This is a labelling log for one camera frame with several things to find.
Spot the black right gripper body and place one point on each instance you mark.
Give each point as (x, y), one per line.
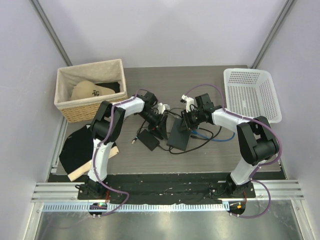
(194, 118)

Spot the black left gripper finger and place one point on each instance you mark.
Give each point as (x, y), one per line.
(163, 122)
(160, 133)

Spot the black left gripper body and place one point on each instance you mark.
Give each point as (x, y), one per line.
(154, 120)

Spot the black network switch box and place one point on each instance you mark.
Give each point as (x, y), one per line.
(178, 139)

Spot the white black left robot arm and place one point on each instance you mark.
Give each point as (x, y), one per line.
(106, 127)

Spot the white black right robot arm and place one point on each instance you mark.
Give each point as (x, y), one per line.
(257, 143)

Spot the black power adapter brick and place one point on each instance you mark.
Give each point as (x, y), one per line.
(150, 141)

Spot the white plastic perforated basket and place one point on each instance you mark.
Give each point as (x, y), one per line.
(251, 93)

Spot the wicker basket with liner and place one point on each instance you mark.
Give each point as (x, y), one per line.
(109, 73)

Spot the beige cap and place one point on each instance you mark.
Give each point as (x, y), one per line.
(86, 89)

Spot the black cloth on board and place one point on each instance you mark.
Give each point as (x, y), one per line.
(77, 149)

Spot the wooden board with label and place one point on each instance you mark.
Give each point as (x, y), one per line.
(82, 169)

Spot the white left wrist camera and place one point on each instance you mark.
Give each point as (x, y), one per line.
(162, 108)

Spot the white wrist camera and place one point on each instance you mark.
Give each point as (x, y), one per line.
(188, 101)
(162, 108)

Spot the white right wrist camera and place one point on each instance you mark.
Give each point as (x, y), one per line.
(188, 101)

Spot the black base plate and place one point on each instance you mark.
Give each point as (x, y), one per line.
(165, 189)

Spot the aluminium rail frame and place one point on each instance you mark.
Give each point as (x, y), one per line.
(63, 197)

